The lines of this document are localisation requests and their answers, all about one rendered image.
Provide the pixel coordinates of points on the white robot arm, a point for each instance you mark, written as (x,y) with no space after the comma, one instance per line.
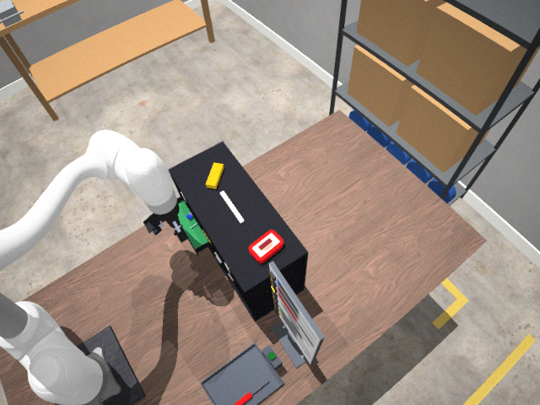
(61,373)

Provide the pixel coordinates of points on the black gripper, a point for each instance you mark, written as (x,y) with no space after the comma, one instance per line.
(172,216)

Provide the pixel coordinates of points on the yellow rectangular block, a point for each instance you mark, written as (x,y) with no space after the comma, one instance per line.
(215,175)

